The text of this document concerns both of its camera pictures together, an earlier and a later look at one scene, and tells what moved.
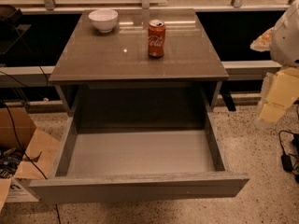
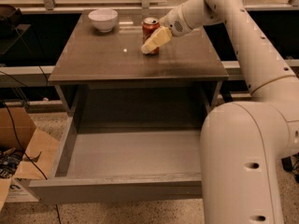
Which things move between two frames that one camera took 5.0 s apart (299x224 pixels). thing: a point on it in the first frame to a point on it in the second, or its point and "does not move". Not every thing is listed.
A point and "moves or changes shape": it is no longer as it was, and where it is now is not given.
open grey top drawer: x=126 y=157 does not move
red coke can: x=156 y=37 moves or changes shape
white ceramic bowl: x=104 y=20 does not move
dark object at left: x=10 y=32 does not move
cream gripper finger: x=283 y=90 to x=175 y=22
